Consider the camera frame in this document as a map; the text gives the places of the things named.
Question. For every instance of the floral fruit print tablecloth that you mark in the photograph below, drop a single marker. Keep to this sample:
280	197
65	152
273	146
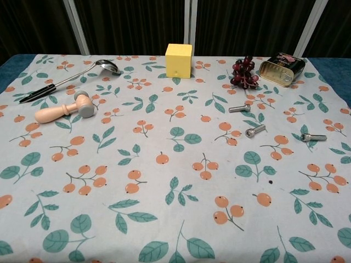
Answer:
175	164

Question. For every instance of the silver bolt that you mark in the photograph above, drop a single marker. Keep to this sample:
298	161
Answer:
253	131
238	108
315	137

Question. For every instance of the aluminium screen post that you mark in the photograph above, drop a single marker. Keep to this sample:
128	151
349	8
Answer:
77	27
309	27
187	22

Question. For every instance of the dark red grape bunch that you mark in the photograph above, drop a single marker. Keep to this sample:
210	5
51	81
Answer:
242	74

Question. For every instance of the dark pleated screen panel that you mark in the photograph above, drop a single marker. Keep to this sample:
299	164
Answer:
246	24
131	24
33	24
337	24

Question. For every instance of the wooden mallet grey caps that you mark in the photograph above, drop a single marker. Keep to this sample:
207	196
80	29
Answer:
49	115

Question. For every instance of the yellow cube block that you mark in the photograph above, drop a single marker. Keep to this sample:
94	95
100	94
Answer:
178	63

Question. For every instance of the black gold tin can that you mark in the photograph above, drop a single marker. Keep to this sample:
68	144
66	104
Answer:
282	68

